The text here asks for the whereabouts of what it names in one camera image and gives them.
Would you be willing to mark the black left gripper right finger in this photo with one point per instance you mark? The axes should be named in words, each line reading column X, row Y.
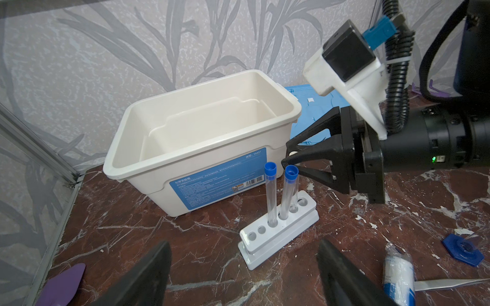
column 343, row 283

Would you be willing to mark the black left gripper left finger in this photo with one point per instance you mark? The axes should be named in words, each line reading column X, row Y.
column 145, row 283

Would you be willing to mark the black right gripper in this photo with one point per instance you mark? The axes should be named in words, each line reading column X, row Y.
column 371, row 153

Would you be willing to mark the white test tube rack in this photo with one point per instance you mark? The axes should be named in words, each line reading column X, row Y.
column 259, row 241

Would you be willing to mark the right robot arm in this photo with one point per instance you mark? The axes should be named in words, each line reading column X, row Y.
column 352, row 148

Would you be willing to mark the blue plastic bin lid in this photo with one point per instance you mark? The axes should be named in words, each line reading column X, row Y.
column 313, row 106

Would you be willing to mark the white blue label bottle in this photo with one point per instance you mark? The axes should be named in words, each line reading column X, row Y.
column 399, row 276

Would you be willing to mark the purple toy shovel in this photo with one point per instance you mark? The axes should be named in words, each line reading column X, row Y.
column 61, row 289

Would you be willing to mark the white plastic storage bin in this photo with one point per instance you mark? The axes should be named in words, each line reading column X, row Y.
column 192, row 147

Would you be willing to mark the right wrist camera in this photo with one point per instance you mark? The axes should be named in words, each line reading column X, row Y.
column 348, row 64

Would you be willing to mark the aluminium frame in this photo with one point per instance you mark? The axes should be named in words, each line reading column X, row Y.
column 37, row 196

